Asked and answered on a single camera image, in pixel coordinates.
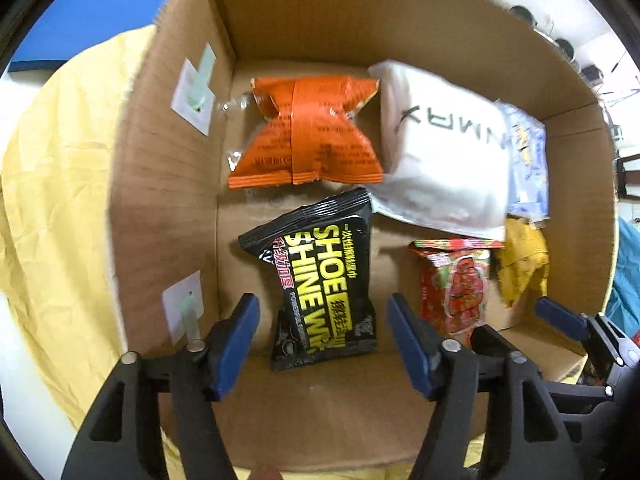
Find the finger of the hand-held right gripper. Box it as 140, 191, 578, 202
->
536, 297, 640, 368
471, 325, 618, 403

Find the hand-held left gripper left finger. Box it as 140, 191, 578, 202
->
60, 292, 261, 480

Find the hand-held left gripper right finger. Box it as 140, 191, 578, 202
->
387, 292, 586, 480

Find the yellow snack packet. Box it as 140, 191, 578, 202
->
492, 215, 551, 308

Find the red snack packet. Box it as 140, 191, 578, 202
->
407, 237, 506, 348

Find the black wipes packet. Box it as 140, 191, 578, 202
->
237, 187, 379, 372

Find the light blue tissue packet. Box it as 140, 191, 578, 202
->
495, 100, 551, 223

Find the white soft packet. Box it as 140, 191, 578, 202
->
367, 59, 511, 241

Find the orange snack packet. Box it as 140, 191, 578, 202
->
227, 74, 385, 191

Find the cardboard box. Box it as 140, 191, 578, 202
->
102, 0, 617, 473

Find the blue blanket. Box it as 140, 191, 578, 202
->
605, 217, 640, 331

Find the dark wooden chair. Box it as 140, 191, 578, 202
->
614, 156, 640, 201

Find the yellow tablecloth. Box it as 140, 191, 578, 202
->
0, 24, 416, 480

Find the short barbell with plates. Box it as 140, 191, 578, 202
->
510, 5, 576, 61

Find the blue folded mat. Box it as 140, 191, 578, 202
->
7, 0, 203, 73

